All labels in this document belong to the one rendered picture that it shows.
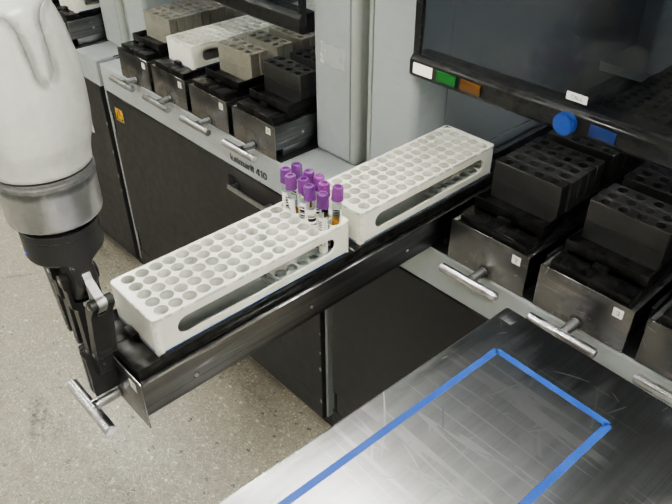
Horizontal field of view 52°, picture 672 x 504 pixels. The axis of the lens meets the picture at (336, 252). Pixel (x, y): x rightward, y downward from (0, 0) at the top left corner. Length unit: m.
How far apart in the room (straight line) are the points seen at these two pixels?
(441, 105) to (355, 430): 0.65
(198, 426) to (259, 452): 0.18
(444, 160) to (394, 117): 0.16
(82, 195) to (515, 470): 0.47
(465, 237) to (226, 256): 0.36
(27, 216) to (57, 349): 1.46
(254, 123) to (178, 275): 0.57
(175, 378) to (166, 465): 0.95
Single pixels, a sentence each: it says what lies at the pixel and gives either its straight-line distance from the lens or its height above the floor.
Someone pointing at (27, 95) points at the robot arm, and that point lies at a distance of 0.61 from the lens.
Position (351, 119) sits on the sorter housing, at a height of 0.83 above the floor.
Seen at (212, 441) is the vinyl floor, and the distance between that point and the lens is 1.77.
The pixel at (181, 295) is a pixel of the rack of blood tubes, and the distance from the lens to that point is 0.80.
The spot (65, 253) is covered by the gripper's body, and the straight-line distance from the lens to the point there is 0.70.
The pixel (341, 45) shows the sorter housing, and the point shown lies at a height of 0.96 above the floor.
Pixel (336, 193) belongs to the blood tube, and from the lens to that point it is 0.87.
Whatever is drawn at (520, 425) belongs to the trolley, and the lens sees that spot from 0.73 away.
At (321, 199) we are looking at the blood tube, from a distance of 0.85.
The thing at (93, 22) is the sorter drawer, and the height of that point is 0.79.
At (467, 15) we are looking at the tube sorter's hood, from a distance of 1.01.
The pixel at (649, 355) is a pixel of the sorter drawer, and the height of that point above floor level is 0.76.
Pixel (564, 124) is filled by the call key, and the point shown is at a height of 0.98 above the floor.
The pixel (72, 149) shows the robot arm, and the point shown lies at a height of 1.09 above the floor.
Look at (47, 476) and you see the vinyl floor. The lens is 1.82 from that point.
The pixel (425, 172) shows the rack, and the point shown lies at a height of 0.86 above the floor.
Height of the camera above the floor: 1.36
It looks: 36 degrees down
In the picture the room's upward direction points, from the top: straight up
